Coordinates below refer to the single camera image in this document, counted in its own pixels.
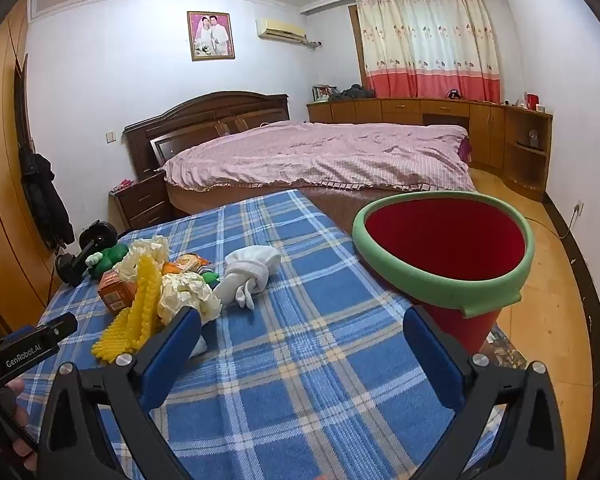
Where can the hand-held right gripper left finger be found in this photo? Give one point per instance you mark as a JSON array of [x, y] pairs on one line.
[[172, 347]]

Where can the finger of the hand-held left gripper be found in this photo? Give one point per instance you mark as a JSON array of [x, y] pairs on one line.
[[57, 331]]

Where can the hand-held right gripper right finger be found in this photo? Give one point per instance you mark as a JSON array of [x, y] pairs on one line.
[[430, 347]]

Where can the white tissue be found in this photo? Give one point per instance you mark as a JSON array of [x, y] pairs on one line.
[[145, 250], [187, 295]]

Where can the orange carton box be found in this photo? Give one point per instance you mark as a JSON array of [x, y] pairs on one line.
[[114, 292]]

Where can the green bowl red inside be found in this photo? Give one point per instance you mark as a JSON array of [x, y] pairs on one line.
[[445, 245]]

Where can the white sock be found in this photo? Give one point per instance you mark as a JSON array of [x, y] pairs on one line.
[[247, 272]]

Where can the person's left hand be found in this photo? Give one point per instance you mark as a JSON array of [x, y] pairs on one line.
[[16, 400]]

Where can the small green round toy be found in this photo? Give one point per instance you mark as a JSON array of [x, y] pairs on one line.
[[210, 278]]

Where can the orange snack packet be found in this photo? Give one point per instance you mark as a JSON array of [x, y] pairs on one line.
[[190, 262]]

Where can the large green toy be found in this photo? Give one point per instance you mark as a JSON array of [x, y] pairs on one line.
[[109, 257]]

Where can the black round-headed stand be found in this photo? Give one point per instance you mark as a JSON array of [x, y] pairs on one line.
[[95, 235]]

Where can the blue plaid blanket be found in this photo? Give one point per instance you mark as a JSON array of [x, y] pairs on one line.
[[300, 360]]

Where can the black hanging coat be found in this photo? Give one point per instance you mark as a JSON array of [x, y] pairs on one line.
[[45, 195]]

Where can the dark wooden nightstand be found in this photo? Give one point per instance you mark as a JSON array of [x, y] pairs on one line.
[[140, 202]]

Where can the wooden wardrobe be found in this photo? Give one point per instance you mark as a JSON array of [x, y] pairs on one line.
[[0, 185]]

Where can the small red item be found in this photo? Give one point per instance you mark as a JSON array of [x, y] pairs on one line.
[[125, 183]]

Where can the magenta cloth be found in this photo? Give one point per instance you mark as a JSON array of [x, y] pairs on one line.
[[464, 149]]

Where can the pink quilt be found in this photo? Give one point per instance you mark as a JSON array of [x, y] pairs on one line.
[[320, 155]]

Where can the long wooden cabinet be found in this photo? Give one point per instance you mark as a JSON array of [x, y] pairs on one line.
[[480, 130]]

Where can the glass jar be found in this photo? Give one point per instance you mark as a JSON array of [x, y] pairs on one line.
[[533, 138]]

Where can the dark wooden bed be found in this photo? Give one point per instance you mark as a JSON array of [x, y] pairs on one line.
[[205, 115]]

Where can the pile of dark clothes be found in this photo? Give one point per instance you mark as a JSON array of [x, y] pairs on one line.
[[354, 93]]

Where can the red box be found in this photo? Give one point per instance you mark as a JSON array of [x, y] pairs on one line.
[[531, 101]]

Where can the cream and red curtain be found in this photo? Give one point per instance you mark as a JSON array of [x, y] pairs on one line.
[[430, 45]]

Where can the small picture frame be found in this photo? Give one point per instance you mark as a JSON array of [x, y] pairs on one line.
[[322, 92]]

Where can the framed wall photo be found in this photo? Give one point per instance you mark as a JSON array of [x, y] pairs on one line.
[[211, 35]]

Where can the wall air conditioner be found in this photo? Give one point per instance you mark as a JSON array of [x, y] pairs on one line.
[[280, 30]]

